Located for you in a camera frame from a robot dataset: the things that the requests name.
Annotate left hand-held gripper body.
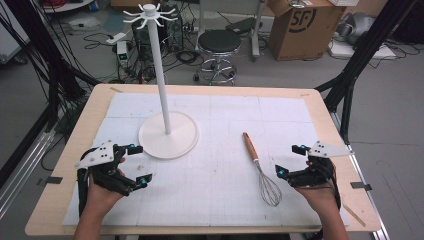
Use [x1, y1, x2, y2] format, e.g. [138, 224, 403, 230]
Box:
[74, 141, 138, 197]

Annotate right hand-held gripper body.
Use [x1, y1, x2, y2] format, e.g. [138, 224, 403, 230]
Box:
[286, 139, 355, 189]

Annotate whisk with wooden handle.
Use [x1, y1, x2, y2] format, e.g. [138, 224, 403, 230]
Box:
[242, 131, 283, 207]

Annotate white hook rack stand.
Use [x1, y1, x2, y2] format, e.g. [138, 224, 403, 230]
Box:
[122, 2, 201, 161]

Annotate person's left hand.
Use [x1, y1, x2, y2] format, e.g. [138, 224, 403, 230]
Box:
[85, 156, 127, 212]

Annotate person's right hand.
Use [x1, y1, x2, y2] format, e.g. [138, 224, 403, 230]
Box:
[294, 159, 341, 215]

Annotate thin wooden stick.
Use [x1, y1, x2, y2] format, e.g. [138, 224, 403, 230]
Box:
[342, 203, 367, 228]

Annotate white grid mat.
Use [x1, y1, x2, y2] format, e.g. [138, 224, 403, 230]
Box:
[62, 92, 351, 228]

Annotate small white power supply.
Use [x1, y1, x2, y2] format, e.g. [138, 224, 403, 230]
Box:
[115, 40, 130, 68]

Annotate black metal stand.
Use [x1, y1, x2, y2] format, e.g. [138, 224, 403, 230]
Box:
[0, 0, 101, 188]
[314, 0, 419, 146]

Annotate white power strip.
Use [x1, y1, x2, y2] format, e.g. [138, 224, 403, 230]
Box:
[105, 31, 128, 46]

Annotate brown cardboard box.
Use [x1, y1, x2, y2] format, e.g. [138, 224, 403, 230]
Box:
[267, 0, 347, 62]

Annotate grey plastic bag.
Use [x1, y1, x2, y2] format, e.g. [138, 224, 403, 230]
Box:
[335, 11, 377, 47]

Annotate black computer tower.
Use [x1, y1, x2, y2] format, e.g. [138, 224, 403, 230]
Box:
[131, 5, 185, 62]

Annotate white metal stand leg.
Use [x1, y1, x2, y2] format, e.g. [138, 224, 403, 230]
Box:
[250, 0, 268, 63]

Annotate black round stool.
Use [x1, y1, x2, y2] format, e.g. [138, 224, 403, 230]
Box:
[192, 29, 242, 87]

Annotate black flat bag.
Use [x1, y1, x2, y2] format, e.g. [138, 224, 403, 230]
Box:
[225, 16, 257, 36]

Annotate aluminium rail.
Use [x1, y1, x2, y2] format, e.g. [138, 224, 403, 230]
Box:
[0, 128, 58, 221]

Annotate coiled black cable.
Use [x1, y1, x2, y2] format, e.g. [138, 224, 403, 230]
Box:
[175, 49, 201, 66]

